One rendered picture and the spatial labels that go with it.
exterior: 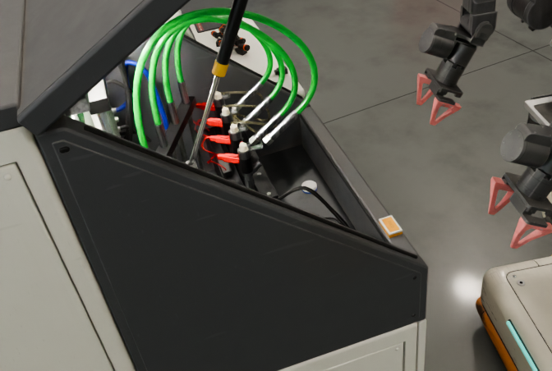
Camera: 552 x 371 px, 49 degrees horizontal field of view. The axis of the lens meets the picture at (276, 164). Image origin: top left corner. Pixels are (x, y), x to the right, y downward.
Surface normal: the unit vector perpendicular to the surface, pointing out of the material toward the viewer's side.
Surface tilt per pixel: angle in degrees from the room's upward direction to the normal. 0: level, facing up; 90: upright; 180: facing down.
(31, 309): 90
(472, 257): 0
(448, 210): 0
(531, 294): 0
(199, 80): 90
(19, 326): 90
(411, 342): 90
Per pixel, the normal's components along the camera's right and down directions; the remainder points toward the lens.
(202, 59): 0.30, 0.55
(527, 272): -0.11, -0.79
